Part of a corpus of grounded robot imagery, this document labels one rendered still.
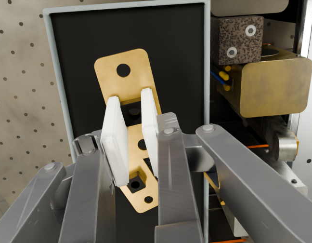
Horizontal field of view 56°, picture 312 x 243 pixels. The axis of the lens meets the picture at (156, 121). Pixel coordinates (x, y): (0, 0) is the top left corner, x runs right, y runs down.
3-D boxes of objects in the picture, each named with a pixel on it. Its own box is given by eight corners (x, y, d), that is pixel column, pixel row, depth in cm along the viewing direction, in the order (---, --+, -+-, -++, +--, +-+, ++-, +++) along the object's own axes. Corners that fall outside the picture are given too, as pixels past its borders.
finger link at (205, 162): (161, 156, 13) (226, 141, 13) (155, 114, 18) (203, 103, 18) (167, 183, 14) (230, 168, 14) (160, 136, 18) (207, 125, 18)
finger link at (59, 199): (111, 197, 14) (50, 212, 14) (115, 147, 18) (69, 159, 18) (101, 171, 13) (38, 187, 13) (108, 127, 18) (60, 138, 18)
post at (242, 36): (194, 28, 70) (261, 62, 33) (173, 30, 70) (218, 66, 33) (193, 6, 68) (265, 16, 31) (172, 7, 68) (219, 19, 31)
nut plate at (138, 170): (168, 198, 33) (169, 205, 31) (138, 212, 33) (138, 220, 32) (131, 139, 29) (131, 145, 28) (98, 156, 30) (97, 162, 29)
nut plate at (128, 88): (170, 150, 23) (172, 157, 22) (124, 161, 24) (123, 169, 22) (145, 46, 20) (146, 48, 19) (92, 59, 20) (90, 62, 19)
